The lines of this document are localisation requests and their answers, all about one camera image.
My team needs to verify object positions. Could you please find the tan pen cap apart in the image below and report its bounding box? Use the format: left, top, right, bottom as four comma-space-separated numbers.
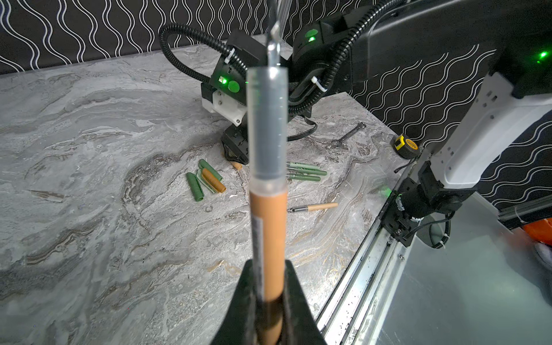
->
230, 161, 243, 170

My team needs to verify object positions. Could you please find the yellow black tape measure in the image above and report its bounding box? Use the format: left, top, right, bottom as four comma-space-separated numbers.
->
392, 135, 421, 160

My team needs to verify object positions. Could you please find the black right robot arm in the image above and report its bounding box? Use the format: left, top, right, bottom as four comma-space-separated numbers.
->
283, 1, 551, 246

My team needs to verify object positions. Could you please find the tan pen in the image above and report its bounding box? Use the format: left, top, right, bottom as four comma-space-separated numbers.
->
247, 1, 288, 344
287, 203, 339, 213

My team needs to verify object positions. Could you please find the black wrench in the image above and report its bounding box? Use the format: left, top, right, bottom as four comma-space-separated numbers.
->
330, 122, 367, 147

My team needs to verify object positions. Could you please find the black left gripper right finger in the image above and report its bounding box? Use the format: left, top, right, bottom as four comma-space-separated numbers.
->
281, 260, 326, 345

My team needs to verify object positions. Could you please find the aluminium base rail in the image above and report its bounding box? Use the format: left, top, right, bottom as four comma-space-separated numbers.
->
316, 164, 416, 344

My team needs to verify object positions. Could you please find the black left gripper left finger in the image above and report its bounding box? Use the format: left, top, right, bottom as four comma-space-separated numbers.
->
211, 260, 257, 344

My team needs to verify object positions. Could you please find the dark green pen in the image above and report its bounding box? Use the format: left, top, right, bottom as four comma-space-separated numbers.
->
287, 168, 328, 176

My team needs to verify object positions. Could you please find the light green pen cap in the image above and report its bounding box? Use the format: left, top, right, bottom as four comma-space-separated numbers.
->
196, 169, 216, 193

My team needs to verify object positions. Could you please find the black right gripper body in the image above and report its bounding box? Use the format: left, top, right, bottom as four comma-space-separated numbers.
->
221, 124, 250, 165

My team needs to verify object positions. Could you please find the light green pen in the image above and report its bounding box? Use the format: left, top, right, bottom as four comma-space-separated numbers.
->
287, 162, 320, 170

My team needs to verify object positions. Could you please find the tan pen cap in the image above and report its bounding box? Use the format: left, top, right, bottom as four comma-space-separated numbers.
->
201, 168, 227, 193

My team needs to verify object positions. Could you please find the dark green pen cap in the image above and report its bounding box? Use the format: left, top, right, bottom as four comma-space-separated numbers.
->
185, 172, 204, 202

